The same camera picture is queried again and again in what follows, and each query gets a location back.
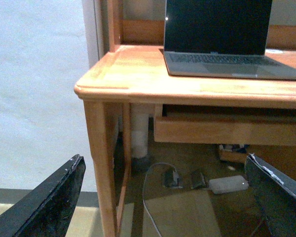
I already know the white power adapter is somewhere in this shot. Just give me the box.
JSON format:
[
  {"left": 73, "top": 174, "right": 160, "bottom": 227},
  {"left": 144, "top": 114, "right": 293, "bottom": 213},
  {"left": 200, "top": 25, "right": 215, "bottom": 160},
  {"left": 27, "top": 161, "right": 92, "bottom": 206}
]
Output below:
[{"left": 209, "top": 175, "right": 249, "bottom": 194}]

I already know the dark plug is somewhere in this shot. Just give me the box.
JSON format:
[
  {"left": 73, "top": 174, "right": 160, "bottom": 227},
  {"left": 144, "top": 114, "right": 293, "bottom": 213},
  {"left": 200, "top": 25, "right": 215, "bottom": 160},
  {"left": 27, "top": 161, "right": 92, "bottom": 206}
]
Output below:
[
  {"left": 190, "top": 170, "right": 206, "bottom": 189},
  {"left": 162, "top": 168, "right": 183, "bottom": 189}
]

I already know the wooden box under desk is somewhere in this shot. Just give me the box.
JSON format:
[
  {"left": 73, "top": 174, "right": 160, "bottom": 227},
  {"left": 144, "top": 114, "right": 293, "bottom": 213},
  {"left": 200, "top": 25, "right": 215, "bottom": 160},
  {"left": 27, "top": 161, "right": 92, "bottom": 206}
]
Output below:
[{"left": 218, "top": 144, "right": 249, "bottom": 163}]

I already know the wooden desk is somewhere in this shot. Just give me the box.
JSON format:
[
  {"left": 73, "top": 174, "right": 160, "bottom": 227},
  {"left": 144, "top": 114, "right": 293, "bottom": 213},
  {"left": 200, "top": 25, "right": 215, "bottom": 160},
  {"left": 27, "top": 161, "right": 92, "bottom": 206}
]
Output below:
[{"left": 74, "top": 0, "right": 296, "bottom": 237}]

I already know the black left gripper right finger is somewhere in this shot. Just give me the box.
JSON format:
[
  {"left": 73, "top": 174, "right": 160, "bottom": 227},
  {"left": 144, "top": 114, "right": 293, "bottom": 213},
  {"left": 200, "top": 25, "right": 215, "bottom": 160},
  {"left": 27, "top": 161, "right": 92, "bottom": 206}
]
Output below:
[{"left": 245, "top": 154, "right": 296, "bottom": 237}]

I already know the dark plug right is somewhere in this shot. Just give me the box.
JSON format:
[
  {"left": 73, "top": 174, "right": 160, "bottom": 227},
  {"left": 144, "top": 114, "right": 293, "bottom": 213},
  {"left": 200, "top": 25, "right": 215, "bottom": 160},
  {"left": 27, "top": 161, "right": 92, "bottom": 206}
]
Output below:
[{"left": 190, "top": 170, "right": 206, "bottom": 189}]

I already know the white cable grommet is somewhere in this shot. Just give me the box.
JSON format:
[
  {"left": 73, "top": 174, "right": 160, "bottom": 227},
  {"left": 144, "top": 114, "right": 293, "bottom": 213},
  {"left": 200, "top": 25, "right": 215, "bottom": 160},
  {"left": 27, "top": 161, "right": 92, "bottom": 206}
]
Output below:
[{"left": 265, "top": 49, "right": 283, "bottom": 54}]

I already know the dark plug left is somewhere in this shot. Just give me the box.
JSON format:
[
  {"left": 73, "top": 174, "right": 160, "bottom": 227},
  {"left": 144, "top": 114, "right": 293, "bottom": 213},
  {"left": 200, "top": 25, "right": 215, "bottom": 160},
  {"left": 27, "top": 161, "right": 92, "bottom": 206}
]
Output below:
[{"left": 162, "top": 168, "right": 183, "bottom": 189}]

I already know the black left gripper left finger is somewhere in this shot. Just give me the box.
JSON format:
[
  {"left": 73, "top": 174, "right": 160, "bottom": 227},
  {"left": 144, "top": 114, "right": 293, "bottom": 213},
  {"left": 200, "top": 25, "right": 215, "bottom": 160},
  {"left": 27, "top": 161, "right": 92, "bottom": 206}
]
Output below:
[{"left": 0, "top": 155, "right": 86, "bottom": 237}]

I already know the wooden pull-out keyboard tray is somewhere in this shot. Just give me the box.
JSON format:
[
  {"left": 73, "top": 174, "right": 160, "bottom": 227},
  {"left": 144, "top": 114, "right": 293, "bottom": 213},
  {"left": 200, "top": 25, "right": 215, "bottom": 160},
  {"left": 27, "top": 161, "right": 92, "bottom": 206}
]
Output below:
[{"left": 154, "top": 104, "right": 296, "bottom": 146}]

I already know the white pipe post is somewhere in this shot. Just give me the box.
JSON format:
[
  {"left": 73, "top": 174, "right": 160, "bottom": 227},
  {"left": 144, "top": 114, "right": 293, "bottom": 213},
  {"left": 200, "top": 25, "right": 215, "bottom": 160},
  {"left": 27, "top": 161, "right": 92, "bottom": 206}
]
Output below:
[{"left": 131, "top": 104, "right": 149, "bottom": 158}]

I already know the white cable on floor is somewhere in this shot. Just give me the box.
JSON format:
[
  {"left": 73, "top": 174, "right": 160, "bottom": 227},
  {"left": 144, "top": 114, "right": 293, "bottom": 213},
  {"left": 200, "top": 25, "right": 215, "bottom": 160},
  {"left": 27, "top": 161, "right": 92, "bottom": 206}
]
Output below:
[{"left": 142, "top": 162, "right": 178, "bottom": 237}]

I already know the grey open laptop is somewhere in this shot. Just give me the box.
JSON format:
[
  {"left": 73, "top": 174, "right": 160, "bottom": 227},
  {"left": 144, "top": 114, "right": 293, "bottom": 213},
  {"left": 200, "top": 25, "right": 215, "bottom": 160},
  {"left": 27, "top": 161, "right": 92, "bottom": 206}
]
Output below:
[{"left": 163, "top": 0, "right": 296, "bottom": 80}]

